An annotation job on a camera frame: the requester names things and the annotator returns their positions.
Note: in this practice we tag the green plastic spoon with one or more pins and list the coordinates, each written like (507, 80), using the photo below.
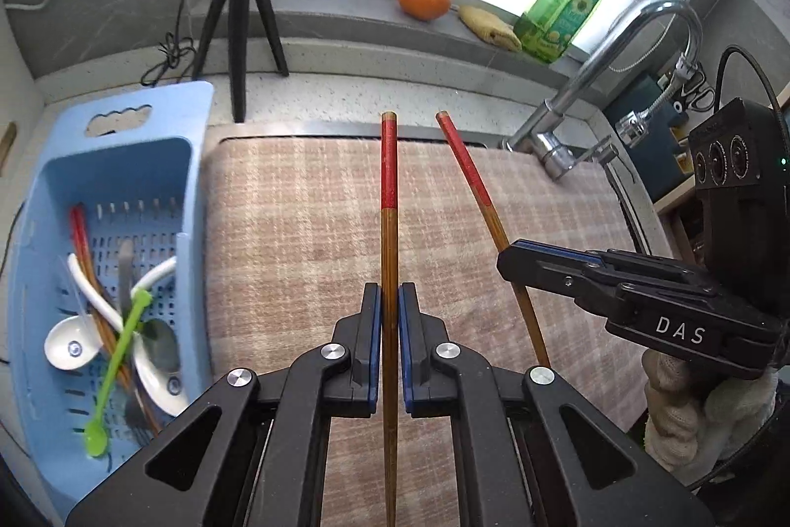
(120, 360)

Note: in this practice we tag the black scissors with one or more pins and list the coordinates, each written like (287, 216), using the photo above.
(700, 92)

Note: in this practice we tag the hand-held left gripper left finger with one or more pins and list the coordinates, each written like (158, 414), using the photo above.
(373, 342)

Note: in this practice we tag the green dish soap bottle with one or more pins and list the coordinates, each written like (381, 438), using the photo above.
(565, 8)

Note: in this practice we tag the yellow cloth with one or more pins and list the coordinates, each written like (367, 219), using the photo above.
(490, 30)

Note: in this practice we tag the white ceramic spoon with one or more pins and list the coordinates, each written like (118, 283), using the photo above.
(71, 348)
(163, 385)

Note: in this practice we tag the chrome faucet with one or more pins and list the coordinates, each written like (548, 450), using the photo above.
(592, 64)

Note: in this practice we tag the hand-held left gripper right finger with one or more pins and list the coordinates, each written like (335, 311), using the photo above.
(405, 342)

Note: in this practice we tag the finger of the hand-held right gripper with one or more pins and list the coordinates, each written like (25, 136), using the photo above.
(537, 271)
(555, 249)

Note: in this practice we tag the person's right hand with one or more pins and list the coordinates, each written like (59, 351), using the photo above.
(685, 416)

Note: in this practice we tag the checked beige cloth mat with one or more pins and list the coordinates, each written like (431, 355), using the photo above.
(296, 230)

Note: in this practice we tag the blue plastic utensil basket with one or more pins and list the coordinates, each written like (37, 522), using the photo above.
(142, 163)

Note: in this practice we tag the white cutting board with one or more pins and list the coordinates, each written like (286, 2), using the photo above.
(18, 88)

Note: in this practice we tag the metal fork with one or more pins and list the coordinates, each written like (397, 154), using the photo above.
(125, 274)

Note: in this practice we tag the red-tipped wooden chopstick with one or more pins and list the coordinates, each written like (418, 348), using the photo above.
(75, 230)
(389, 175)
(469, 175)
(85, 249)

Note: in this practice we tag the metal spoon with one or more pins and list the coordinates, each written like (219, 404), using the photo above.
(157, 345)

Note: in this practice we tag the dark blue knife block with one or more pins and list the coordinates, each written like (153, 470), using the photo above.
(642, 132)

